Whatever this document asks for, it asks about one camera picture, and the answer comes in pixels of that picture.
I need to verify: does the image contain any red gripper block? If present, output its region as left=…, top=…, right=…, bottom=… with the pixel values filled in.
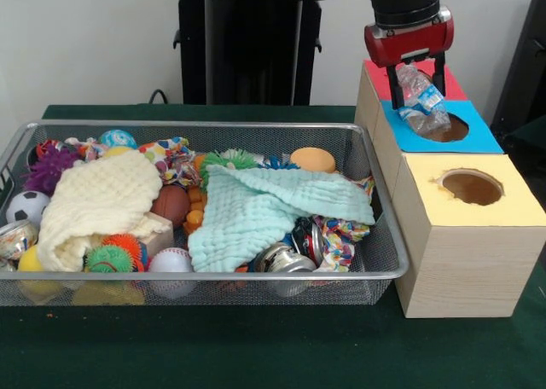
left=363, top=17, right=456, bottom=111

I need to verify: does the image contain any crushed clear plastic bottle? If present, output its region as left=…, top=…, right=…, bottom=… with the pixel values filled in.
left=395, top=64, right=453, bottom=139

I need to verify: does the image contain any wooden box with three holes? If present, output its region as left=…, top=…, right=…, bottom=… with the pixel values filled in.
left=354, top=58, right=546, bottom=320

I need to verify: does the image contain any black chair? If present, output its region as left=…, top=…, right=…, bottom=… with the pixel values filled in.
left=490, top=0, right=546, bottom=128

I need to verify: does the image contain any dark green side table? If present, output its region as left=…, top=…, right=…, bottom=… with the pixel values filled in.
left=502, top=114, right=546, bottom=181

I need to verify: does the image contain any orange round sponge disc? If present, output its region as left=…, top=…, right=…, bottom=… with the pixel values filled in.
left=289, top=146, right=337, bottom=173

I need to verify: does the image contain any mint green waffle cloth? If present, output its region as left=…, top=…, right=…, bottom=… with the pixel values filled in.
left=187, top=163, right=376, bottom=274

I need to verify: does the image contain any white baseball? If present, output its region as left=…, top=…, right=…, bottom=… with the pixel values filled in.
left=148, top=247, right=194, bottom=299

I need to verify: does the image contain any blue globe ball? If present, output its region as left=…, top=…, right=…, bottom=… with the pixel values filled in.
left=98, top=129, right=138, bottom=150

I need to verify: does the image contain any dark green table cloth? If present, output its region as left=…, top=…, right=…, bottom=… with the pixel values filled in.
left=0, top=103, right=546, bottom=389

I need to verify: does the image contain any cream waffle cloth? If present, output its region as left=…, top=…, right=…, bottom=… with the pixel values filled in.
left=37, top=149, right=174, bottom=273

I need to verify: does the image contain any green and orange spiky ball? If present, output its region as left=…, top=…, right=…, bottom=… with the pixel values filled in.
left=83, top=234, right=148, bottom=273

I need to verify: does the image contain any purple spiky ball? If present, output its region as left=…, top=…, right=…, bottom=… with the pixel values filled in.
left=23, top=143, right=82, bottom=196

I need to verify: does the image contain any small soccer ball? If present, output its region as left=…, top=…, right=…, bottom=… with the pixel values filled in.
left=6, top=190, right=51, bottom=226

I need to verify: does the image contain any yellow foam ball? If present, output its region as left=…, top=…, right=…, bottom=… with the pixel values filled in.
left=16, top=244, right=48, bottom=272

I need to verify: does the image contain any crushed silver drink can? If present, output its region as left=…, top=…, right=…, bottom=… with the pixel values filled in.
left=0, top=218, right=40, bottom=260

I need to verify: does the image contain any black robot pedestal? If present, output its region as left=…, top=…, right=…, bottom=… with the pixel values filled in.
left=164, top=0, right=345, bottom=106

